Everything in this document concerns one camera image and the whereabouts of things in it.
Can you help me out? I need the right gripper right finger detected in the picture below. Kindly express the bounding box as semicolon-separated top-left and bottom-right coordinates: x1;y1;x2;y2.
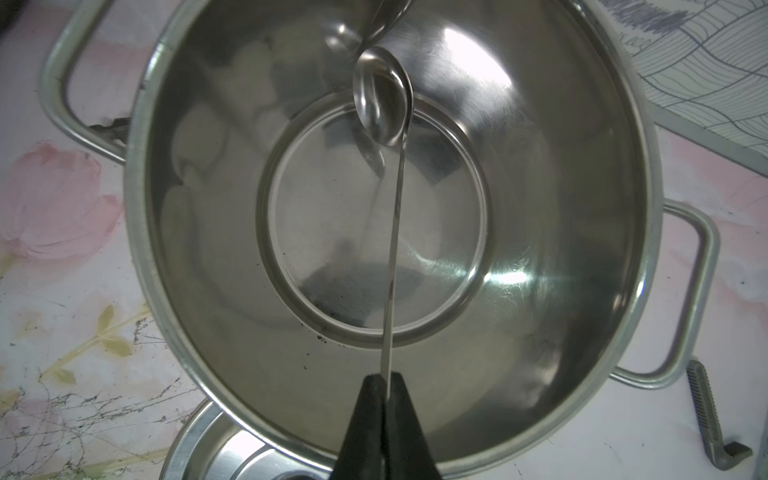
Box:
385;372;442;480

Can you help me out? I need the stainless steel pot lid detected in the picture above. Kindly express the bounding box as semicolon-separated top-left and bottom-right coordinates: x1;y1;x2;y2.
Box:
160;400;329;480

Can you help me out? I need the grey hex key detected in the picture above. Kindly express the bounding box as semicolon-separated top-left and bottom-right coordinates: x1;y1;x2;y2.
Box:
686;359;753;471

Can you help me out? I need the stainless steel ladle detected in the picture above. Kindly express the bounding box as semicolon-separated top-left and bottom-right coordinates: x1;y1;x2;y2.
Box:
353;46;414;392

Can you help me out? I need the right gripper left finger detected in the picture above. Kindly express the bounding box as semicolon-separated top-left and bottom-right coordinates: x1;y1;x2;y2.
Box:
329;374;386;480

